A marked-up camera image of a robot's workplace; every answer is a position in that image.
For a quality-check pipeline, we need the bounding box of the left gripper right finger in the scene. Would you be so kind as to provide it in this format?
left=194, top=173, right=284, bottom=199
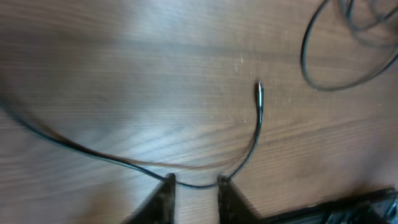
left=217, top=175, right=264, bottom=224

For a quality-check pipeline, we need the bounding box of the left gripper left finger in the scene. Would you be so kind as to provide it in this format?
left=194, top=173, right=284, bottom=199
left=123, top=174, right=176, bottom=224

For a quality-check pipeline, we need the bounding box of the thin black USB cable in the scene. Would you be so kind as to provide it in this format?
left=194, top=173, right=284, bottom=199
left=0, top=80, right=265, bottom=190

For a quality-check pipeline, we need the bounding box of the thick black USB cable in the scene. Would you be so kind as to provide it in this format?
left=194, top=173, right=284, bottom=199
left=300, top=0, right=398, bottom=93

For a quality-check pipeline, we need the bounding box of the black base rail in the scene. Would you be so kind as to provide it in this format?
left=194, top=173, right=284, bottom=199
left=259, top=187, right=397, bottom=224

